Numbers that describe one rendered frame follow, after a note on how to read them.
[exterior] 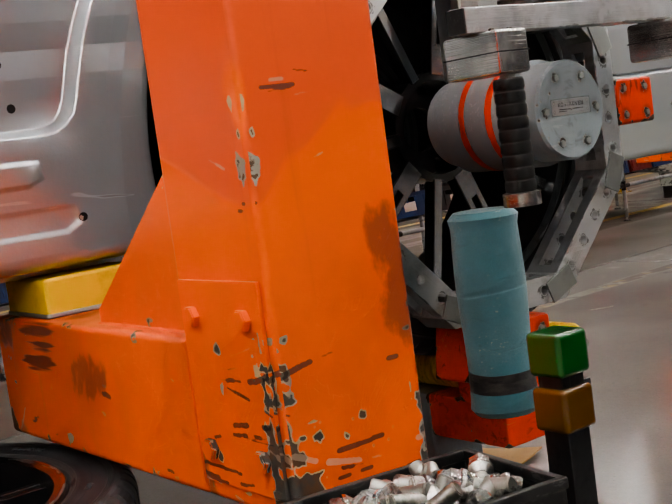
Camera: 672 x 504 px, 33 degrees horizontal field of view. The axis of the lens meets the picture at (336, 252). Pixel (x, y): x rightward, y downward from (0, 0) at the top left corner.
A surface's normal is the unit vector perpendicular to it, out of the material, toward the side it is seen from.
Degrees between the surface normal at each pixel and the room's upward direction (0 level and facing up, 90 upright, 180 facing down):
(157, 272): 90
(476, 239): 88
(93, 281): 90
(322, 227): 90
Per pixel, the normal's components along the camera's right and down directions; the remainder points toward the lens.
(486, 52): -0.79, 0.17
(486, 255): -0.14, 0.08
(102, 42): 0.60, 0.00
